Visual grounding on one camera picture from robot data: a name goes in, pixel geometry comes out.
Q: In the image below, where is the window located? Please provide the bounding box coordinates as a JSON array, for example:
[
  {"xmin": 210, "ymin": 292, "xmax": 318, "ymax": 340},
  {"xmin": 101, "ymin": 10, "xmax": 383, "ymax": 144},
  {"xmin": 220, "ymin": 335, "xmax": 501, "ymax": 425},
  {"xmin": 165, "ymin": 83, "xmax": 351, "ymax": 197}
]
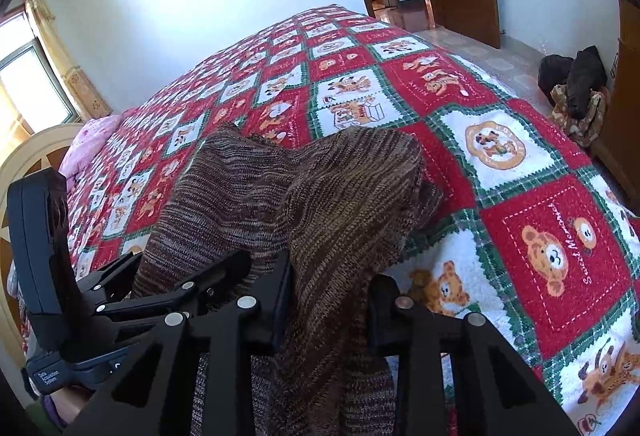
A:
[{"xmin": 0, "ymin": 6, "xmax": 81, "ymax": 137}]

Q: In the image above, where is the black bag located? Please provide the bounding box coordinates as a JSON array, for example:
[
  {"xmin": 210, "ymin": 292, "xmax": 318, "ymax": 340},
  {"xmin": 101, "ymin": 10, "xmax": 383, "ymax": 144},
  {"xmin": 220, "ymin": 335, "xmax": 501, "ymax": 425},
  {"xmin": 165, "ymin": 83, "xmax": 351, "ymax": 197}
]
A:
[
  {"xmin": 567, "ymin": 45, "xmax": 608, "ymax": 119},
  {"xmin": 539, "ymin": 54, "xmax": 575, "ymax": 97}
]

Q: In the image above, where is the red printed bear blanket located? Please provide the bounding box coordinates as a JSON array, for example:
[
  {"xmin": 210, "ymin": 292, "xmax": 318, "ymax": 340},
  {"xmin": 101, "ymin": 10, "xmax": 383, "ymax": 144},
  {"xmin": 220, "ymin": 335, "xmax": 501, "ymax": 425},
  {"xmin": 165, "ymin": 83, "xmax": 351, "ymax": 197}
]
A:
[{"xmin": 60, "ymin": 5, "xmax": 640, "ymax": 436}]

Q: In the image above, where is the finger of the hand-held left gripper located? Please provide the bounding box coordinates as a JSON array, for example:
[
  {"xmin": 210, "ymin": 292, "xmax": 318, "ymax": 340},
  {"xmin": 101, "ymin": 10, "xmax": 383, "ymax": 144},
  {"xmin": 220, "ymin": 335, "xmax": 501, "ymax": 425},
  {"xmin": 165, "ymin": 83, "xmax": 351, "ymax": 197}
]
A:
[
  {"xmin": 95, "ymin": 249, "xmax": 252, "ymax": 332},
  {"xmin": 75, "ymin": 252, "xmax": 146, "ymax": 303}
]

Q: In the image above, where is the brown knit sweater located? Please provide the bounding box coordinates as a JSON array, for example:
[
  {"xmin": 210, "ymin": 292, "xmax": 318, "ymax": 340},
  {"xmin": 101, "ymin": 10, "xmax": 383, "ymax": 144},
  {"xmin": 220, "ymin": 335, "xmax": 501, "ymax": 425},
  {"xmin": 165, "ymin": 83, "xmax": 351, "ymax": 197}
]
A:
[{"xmin": 131, "ymin": 122, "xmax": 446, "ymax": 436}]

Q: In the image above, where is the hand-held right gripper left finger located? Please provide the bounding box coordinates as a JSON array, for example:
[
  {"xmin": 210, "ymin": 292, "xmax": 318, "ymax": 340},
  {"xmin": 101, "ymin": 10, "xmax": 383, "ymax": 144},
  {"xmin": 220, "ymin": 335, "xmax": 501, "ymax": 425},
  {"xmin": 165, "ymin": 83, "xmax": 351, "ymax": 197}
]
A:
[{"xmin": 62, "ymin": 249, "xmax": 296, "ymax": 436}]

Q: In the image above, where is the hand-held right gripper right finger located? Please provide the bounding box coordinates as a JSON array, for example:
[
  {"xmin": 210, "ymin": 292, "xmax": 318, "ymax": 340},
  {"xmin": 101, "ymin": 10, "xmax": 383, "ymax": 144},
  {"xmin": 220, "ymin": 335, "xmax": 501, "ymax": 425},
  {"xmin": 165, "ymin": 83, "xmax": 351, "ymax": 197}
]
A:
[{"xmin": 367, "ymin": 273, "xmax": 581, "ymax": 436}]

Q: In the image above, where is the pink pillow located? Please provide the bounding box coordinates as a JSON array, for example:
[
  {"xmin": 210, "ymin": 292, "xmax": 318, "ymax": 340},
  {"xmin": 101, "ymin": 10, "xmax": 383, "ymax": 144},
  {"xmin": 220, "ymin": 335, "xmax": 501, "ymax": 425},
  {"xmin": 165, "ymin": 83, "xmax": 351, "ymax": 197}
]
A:
[{"xmin": 59, "ymin": 113, "xmax": 123, "ymax": 177}]

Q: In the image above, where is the cream wooden headboard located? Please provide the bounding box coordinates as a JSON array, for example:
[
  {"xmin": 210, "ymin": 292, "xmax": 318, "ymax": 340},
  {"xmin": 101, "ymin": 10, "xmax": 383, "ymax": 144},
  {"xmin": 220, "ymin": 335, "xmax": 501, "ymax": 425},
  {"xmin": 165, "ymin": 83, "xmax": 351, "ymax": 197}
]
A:
[{"xmin": 0, "ymin": 122, "xmax": 86, "ymax": 367}]

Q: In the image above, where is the yellow patterned curtain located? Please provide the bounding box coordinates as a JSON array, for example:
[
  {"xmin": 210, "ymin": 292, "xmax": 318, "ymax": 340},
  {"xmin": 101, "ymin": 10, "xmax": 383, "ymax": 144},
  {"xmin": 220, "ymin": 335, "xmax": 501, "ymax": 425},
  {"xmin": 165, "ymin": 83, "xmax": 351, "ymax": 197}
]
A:
[{"xmin": 20, "ymin": 0, "xmax": 113, "ymax": 117}]

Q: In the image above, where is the brown patterned cloth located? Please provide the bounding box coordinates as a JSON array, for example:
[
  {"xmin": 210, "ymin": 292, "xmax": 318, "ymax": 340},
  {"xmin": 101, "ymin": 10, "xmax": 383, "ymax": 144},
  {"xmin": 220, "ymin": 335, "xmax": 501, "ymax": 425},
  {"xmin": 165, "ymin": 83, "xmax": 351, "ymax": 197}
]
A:
[{"xmin": 550, "ymin": 84, "xmax": 611, "ymax": 147}]

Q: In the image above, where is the wooden cabinet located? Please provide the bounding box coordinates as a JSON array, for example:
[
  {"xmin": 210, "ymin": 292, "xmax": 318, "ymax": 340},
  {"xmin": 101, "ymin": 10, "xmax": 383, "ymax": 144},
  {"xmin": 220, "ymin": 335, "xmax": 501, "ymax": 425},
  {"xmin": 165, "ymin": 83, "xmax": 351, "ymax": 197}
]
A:
[{"xmin": 592, "ymin": 0, "xmax": 640, "ymax": 207}]

